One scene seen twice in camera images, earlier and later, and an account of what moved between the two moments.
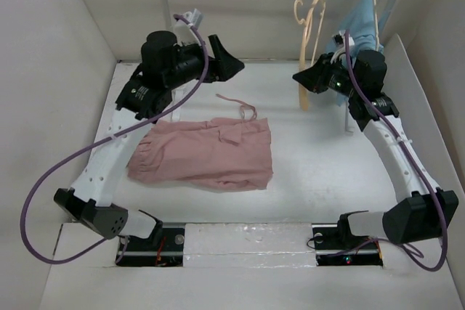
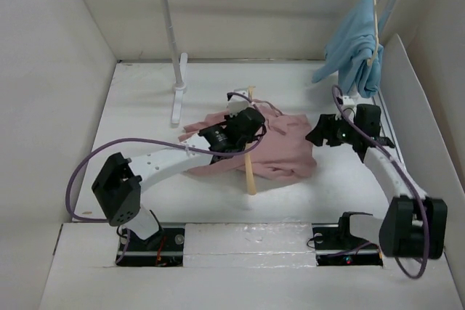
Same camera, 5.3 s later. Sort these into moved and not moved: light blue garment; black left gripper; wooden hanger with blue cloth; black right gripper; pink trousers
Moved: pink trousers; black right gripper; black left gripper
Not moved: wooden hanger with blue cloth; light blue garment
